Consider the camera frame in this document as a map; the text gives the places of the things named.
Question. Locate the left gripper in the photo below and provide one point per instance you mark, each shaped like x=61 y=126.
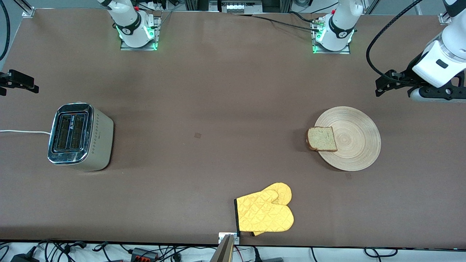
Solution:
x=411 y=71

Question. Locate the round wooden plate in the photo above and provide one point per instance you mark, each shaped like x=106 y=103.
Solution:
x=356 y=145

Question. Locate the slice of brown bread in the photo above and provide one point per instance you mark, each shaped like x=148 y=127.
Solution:
x=322 y=139

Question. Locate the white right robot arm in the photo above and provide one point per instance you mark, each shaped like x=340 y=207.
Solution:
x=127 y=18

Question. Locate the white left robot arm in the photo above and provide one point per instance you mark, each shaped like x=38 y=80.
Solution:
x=338 y=22

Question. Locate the silver two-slot toaster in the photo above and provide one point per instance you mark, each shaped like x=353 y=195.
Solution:
x=98 y=145

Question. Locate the yellow quilted oven mitt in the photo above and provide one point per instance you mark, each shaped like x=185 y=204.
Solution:
x=282 y=191
x=265 y=214

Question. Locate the black power adapter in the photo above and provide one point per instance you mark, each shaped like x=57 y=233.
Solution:
x=23 y=258

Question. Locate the grey power strip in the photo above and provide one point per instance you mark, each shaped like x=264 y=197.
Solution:
x=240 y=7

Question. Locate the black orange connector block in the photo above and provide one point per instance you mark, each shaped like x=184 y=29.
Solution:
x=143 y=254

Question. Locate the aluminium profile bar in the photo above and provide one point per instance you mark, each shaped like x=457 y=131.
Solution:
x=222 y=251

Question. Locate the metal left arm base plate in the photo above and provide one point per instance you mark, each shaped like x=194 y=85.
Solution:
x=346 y=51

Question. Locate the metal table corner bracket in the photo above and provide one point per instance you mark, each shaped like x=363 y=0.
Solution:
x=443 y=19
x=28 y=12

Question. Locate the small metal mounting bracket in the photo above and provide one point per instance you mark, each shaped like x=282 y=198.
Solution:
x=236 y=239

